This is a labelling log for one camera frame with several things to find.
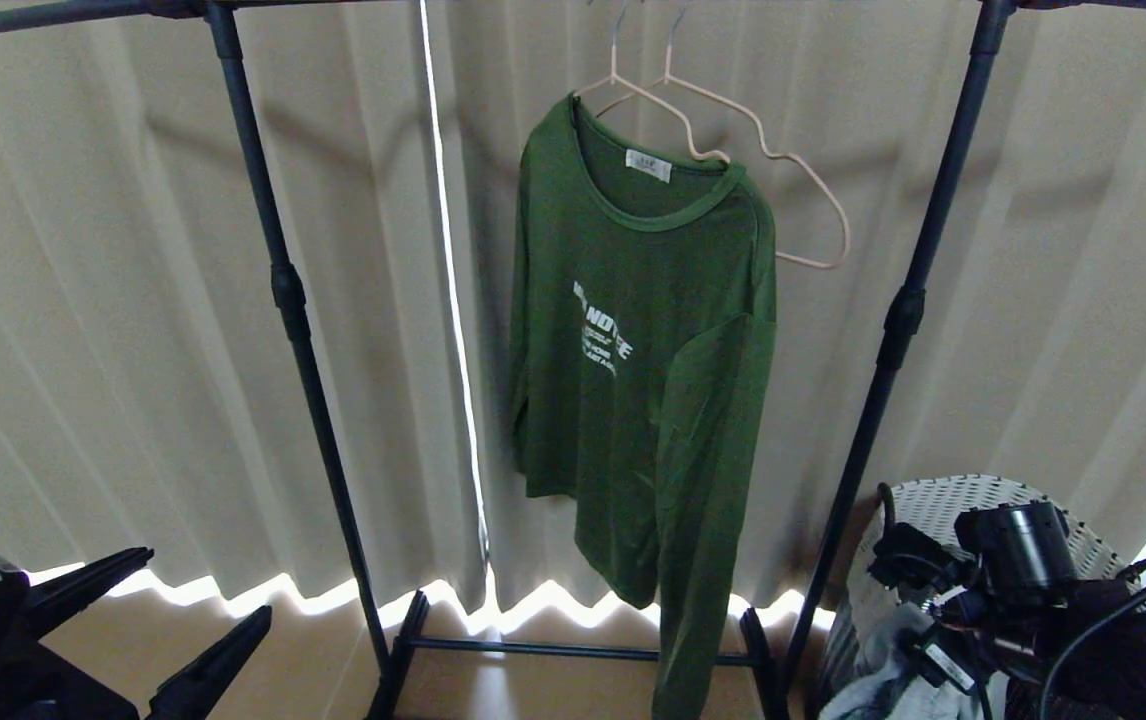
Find white laundry basket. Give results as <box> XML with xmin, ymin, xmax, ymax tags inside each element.
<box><xmin>818</xmin><ymin>474</ymin><xmax>1146</xmax><ymax>720</ymax></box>

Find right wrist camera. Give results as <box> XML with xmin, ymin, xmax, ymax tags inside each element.
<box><xmin>868</xmin><ymin>520</ymin><xmax>964</xmax><ymax>593</ymax></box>

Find pale grey shorts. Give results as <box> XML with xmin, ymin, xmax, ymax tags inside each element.
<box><xmin>818</xmin><ymin>600</ymin><xmax>1009</xmax><ymax>720</ymax></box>

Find green long-sleeved shirt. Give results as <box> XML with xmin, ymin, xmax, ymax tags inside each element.
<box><xmin>508</xmin><ymin>93</ymin><xmax>779</xmax><ymax>720</ymax></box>

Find pink clothes hanger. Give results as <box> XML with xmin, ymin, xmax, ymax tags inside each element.
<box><xmin>573</xmin><ymin>0</ymin><xmax>734</xmax><ymax>166</ymax></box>
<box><xmin>593</xmin><ymin>0</ymin><xmax>851</xmax><ymax>271</ymax></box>

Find black clothes rack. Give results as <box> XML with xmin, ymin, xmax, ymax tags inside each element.
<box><xmin>0</xmin><ymin>0</ymin><xmax>1146</xmax><ymax>720</ymax></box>

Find beige curtain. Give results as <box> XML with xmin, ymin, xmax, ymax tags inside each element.
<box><xmin>0</xmin><ymin>0</ymin><xmax>1146</xmax><ymax>631</ymax></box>

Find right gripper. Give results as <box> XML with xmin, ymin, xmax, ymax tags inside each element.
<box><xmin>908</xmin><ymin>590</ymin><xmax>1054</xmax><ymax>696</ymax></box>

